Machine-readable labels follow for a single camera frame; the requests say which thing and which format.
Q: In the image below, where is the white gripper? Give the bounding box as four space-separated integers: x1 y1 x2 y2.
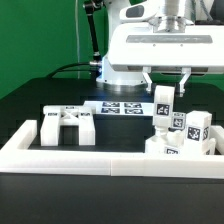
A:
108 22 224 96

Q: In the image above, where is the white chair seat part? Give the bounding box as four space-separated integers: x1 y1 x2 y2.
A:
145 131 216 156

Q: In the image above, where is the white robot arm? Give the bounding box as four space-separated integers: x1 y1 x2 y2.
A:
97 0 224 93

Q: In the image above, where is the white chair back part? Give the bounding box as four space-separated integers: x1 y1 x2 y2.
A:
40 105 96 146

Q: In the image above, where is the small tagged white cube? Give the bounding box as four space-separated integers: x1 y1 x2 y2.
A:
171 112 186 130

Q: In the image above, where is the white sheet with tags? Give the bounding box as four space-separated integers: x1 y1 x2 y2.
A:
84 101 154 116

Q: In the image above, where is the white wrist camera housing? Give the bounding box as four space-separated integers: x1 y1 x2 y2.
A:
119 2 159 23

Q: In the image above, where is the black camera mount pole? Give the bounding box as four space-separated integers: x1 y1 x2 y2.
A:
83 0 101 61

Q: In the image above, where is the black cable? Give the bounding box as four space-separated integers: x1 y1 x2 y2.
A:
45 61 101 80

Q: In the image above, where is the white U-shaped border frame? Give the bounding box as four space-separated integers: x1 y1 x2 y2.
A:
0 120 224 179

